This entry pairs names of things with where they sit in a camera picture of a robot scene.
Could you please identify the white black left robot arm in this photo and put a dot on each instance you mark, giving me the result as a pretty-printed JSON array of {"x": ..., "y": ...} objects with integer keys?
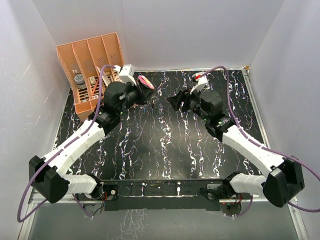
[{"x": 48, "y": 175}]

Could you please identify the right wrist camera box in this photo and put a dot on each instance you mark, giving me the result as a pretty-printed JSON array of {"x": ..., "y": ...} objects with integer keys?
[{"x": 200, "y": 81}]

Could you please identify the small white card box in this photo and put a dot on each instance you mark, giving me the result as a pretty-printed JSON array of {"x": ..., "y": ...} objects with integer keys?
[{"x": 92, "y": 80}]

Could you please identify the white packet in organizer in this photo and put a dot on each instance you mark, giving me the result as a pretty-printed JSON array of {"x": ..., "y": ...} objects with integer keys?
[{"x": 106, "y": 77}]

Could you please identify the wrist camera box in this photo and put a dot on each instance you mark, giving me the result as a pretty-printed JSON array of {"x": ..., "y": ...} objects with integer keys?
[
  {"x": 200, "y": 81},
  {"x": 126, "y": 74}
]

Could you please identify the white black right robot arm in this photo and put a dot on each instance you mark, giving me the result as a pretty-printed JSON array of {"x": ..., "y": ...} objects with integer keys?
[{"x": 281, "y": 178}]

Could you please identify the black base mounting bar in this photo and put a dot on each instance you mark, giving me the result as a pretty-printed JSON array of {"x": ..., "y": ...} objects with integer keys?
[{"x": 173, "y": 194}]

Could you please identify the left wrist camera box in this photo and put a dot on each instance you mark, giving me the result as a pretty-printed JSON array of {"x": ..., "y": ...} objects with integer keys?
[{"x": 126, "y": 74}]

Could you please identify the round grey tin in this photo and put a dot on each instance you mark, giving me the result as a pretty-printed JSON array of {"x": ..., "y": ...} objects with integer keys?
[{"x": 80, "y": 81}]

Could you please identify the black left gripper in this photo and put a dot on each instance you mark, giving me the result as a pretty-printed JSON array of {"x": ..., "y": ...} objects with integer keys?
[{"x": 144, "y": 93}]

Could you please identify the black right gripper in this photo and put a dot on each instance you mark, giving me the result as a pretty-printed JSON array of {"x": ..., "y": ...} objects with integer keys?
[{"x": 183, "y": 96}]

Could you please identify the orange plastic file organizer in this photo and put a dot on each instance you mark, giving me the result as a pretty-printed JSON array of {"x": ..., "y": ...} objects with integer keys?
[{"x": 82, "y": 57}]

